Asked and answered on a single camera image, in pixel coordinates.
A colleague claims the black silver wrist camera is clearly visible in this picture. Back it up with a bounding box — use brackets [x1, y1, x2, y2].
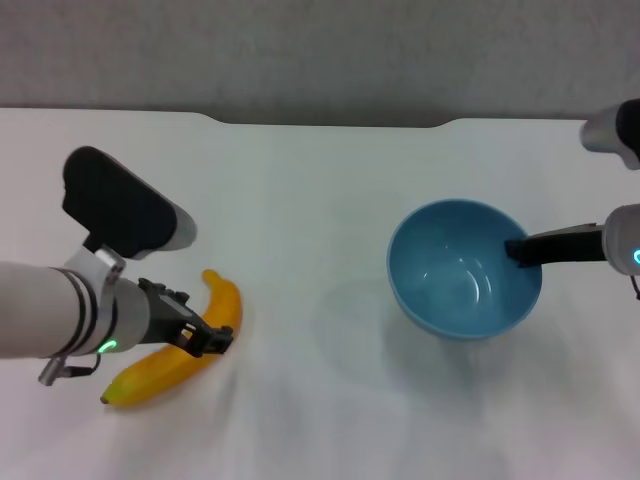
[579, 98, 640, 171]
[61, 146, 197, 281]

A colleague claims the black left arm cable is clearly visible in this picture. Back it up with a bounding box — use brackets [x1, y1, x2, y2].
[38, 352, 101, 387]

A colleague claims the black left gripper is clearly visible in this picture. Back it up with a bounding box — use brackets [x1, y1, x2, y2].
[137, 277, 235, 359]

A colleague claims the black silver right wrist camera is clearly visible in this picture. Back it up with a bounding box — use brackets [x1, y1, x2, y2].
[579, 98, 640, 171]

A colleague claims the yellow banana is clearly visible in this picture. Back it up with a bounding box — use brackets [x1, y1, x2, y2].
[99, 268, 245, 411]

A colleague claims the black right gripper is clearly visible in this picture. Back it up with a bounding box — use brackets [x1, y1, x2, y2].
[503, 222, 608, 270]

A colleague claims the blue bowl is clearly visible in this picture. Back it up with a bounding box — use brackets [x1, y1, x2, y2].
[385, 198, 544, 343]

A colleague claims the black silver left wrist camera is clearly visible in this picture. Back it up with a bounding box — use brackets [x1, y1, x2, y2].
[61, 146, 197, 281]

